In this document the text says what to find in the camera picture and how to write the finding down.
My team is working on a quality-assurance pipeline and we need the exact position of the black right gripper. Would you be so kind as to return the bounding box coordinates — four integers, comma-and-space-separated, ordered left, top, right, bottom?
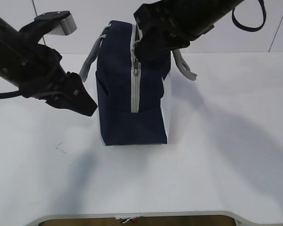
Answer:
133, 0, 214, 62

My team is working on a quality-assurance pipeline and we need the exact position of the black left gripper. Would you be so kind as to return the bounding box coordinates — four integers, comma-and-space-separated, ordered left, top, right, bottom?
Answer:
18, 21, 97, 116

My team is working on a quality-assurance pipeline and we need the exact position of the navy blue lunch bag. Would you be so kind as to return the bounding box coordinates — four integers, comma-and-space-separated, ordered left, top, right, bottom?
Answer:
79, 20, 197, 146

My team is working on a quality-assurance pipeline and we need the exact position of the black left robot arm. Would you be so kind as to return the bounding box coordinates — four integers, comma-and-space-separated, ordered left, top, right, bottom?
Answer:
0, 11, 97, 116

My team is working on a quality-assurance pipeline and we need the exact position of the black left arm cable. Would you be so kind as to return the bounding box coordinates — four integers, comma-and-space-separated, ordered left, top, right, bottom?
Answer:
0, 90, 23, 100

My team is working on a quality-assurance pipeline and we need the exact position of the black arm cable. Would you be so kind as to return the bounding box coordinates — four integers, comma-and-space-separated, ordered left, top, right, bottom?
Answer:
0, 90, 23, 100
231, 0, 267, 31

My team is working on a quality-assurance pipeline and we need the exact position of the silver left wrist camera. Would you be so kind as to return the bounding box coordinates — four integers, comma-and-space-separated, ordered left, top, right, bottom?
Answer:
34, 10, 77, 36

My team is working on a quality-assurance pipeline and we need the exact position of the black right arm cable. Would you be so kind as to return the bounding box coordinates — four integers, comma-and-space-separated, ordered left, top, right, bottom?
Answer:
231, 0, 267, 31

